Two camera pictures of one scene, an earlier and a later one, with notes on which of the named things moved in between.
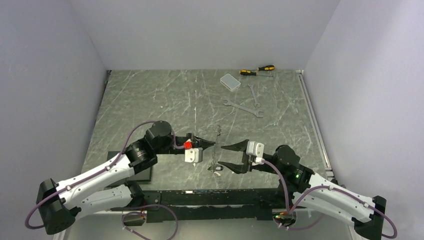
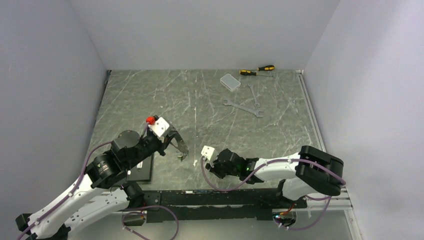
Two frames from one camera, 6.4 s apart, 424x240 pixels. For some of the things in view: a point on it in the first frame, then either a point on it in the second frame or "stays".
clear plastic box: x=229 y=82 stays
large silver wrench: x=254 y=112 stays
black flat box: x=143 y=176 stays
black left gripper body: x=180 y=140 -> x=150 y=144
